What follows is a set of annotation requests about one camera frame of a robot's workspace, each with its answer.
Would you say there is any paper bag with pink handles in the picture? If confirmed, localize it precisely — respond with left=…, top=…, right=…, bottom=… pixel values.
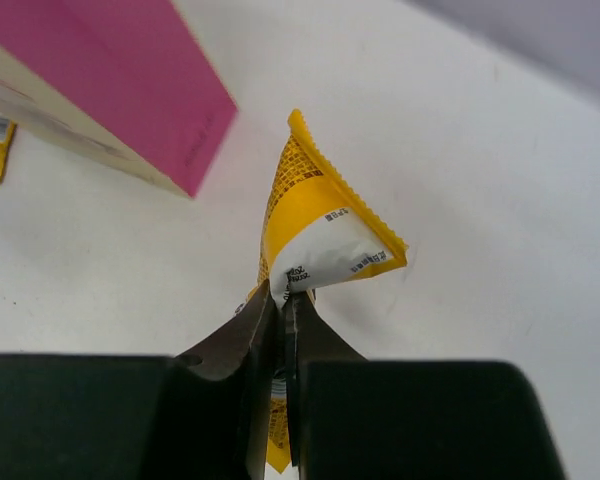
left=0, top=1, right=237, bottom=197

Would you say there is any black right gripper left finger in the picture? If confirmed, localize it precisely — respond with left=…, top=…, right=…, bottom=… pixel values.
left=172, top=281, right=277, bottom=479

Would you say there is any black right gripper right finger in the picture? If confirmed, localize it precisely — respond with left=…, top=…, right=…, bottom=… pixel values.
left=282, top=293, right=370, bottom=479

